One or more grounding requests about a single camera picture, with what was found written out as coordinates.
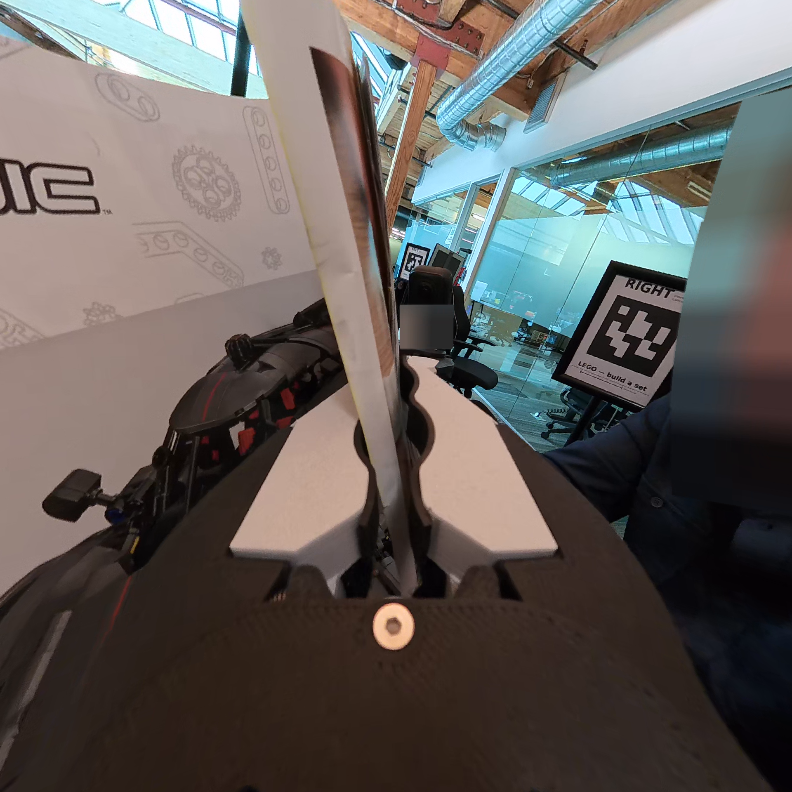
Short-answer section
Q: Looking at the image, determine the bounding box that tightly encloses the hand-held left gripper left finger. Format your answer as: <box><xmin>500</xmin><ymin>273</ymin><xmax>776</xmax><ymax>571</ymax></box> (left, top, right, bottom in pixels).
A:
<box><xmin>229</xmin><ymin>387</ymin><xmax>378</xmax><ymax>587</ymax></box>

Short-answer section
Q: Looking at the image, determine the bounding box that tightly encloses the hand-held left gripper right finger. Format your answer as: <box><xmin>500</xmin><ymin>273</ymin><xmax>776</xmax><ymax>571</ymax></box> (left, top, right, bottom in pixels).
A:
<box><xmin>403</xmin><ymin>356</ymin><xmax>562</xmax><ymax>587</ymax></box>

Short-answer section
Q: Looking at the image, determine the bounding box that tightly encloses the lego instruction booklet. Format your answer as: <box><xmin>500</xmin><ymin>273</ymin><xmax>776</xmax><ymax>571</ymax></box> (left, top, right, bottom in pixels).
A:
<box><xmin>0</xmin><ymin>0</ymin><xmax>423</xmax><ymax>792</ymax></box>

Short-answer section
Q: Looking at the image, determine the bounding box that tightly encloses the black office chair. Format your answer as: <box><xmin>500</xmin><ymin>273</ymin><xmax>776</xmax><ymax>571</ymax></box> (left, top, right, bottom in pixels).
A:
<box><xmin>543</xmin><ymin>387</ymin><xmax>627</xmax><ymax>444</ymax></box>
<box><xmin>442</xmin><ymin>288</ymin><xmax>499</xmax><ymax>398</ymax></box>

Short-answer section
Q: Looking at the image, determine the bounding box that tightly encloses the black framed marker sign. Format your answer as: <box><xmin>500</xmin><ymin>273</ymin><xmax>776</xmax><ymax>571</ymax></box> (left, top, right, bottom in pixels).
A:
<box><xmin>552</xmin><ymin>260</ymin><xmax>688</xmax><ymax>409</ymax></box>

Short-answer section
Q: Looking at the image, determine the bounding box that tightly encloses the person's dark blue jacket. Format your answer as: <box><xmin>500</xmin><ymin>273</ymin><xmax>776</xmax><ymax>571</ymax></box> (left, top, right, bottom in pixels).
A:
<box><xmin>543</xmin><ymin>396</ymin><xmax>792</xmax><ymax>792</ymax></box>

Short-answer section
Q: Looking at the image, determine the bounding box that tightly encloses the black metal pole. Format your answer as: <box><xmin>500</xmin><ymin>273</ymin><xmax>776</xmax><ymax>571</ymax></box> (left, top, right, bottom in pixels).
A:
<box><xmin>230</xmin><ymin>0</ymin><xmax>252</xmax><ymax>97</ymax></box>

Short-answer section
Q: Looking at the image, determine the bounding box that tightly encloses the wooden post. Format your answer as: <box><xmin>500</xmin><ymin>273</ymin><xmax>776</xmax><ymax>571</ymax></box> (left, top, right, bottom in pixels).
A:
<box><xmin>384</xmin><ymin>37</ymin><xmax>441</xmax><ymax>231</ymax></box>

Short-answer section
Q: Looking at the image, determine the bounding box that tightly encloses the silver air duct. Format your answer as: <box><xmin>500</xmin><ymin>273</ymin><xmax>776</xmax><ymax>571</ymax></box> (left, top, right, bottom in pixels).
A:
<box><xmin>436</xmin><ymin>0</ymin><xmax>604</xmax><ymax>152</ymax></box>

